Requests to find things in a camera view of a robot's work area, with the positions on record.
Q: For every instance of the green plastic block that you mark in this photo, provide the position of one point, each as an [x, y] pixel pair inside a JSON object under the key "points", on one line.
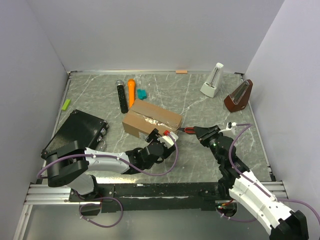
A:
{"points": [[66, 105]]}

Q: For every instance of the orange tape piece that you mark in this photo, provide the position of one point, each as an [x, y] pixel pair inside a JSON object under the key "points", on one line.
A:
{"points": [[181, 71]]}

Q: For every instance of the brown cardboard express box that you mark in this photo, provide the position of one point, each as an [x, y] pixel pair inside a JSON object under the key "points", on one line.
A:
{"points": [[143, 117]]}

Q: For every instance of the red black utility knife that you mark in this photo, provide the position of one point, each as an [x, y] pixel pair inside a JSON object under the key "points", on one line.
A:
{"points": [[187, 130]]}

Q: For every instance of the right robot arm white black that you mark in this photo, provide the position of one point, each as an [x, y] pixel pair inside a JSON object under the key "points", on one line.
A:
{"points": [[239, 183]]}

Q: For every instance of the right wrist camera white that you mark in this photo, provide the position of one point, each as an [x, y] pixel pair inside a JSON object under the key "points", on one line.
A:
{"points": [[230, 127]]}

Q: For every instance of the black speaker case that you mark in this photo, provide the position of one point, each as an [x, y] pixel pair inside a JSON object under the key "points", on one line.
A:
{"points": [[80, 126]]}

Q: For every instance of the teal plastic block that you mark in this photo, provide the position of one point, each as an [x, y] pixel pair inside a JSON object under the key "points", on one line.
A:
{"points": [[141, 94]]}

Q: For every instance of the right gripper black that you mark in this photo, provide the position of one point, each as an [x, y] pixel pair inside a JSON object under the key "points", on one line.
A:
{"points": [[203, 134]]}

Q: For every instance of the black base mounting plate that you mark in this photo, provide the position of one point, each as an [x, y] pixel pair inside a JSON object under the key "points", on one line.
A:
{"points": [[205, 196]]}

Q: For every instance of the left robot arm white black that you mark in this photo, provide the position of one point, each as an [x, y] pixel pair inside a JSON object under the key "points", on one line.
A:
{"points": [[68, 165]]}

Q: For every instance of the aluminium rail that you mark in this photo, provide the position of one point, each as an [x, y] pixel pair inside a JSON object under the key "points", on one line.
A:
{"points": [[40, 194]]}

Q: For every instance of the black microphone silver head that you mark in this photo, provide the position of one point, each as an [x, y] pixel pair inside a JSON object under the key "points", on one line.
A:
{"points": [[122, 96]]}

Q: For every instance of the brown wooden metronome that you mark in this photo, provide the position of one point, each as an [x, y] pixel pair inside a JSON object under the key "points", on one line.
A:
{"points": [[239, 98]]}

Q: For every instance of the white metronome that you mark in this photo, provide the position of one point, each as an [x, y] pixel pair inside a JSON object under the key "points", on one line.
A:
{"points": [[213, 82]]}

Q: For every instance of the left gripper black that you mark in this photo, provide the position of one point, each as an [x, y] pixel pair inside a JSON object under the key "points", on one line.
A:
{"points": [[153, 137]]}

